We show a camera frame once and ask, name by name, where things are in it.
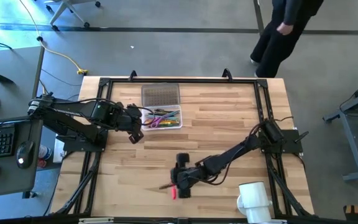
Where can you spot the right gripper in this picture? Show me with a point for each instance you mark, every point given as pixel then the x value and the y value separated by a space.
pixel 183 178

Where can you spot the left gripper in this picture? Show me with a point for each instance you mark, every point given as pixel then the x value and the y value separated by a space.
pixel 130 119

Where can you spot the pink highlighter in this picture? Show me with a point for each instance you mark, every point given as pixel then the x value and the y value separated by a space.
pixel 174 194

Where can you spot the purple scissors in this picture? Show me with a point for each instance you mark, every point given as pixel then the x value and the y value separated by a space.
pixel 166 116

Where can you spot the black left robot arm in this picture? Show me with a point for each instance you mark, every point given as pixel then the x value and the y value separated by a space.
pixel 110 113

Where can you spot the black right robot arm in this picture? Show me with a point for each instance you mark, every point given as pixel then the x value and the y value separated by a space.
pixel 222 160

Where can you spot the clear plastic supply box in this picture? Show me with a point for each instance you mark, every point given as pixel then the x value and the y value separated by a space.
pixel 144 109

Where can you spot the white box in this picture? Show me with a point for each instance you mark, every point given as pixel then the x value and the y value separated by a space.
pixel 57 152

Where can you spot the white drink can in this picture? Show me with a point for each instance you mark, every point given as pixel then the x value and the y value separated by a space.
pixel 44 153

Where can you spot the black computer mouse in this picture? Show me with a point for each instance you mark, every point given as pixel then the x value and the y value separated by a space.
pixel 25 154

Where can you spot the white office chair base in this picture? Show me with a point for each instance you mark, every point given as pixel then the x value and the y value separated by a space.
pixel 58 13

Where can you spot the dark grey desk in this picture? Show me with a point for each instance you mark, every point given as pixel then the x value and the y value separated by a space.
pixel 11 177

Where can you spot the black bar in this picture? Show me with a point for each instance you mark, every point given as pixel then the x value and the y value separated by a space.
pixel 2 77

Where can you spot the person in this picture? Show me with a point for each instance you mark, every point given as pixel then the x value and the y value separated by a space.
pixel 272 46

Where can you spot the person's hand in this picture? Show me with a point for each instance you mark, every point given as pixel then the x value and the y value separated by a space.
pixel 285 28

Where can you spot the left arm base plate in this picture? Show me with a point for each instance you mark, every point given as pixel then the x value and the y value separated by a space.
pixel 82 147

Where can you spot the black aluminium table frame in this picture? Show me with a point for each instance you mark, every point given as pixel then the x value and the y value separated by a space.
pixel 182 80

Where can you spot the white cylindrical mount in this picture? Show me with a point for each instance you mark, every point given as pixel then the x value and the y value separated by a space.
pixel 253 199

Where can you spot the white bracket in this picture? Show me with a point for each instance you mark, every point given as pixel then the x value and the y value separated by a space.
pixel 95 221

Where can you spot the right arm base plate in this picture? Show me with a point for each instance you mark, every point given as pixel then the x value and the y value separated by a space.
pixel 291 141

